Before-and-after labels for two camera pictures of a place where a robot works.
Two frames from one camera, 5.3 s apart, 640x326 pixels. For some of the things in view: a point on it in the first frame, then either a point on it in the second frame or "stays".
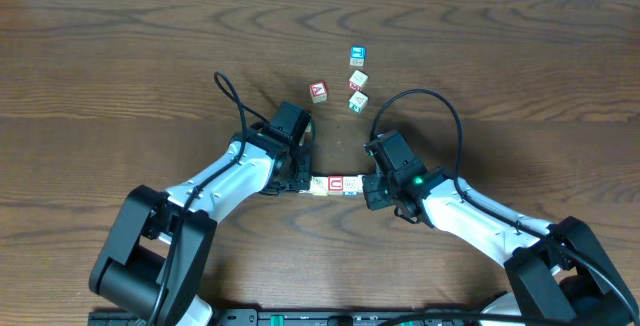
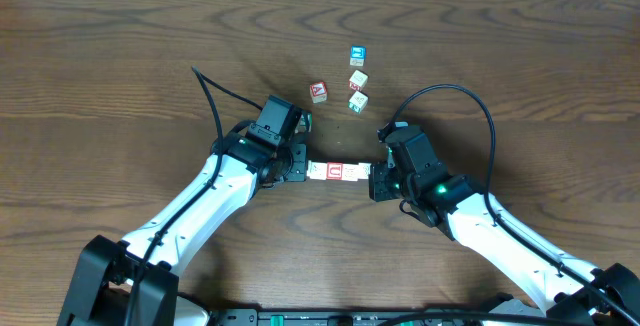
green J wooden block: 358,101 stays
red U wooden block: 335,185 -> 334,171
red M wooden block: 358,81 stays
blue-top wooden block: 358,55 stays
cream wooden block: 319,186 -> 317,170
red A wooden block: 318,92 stays
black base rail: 304,317 stays
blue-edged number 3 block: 350,185 -> 350,172
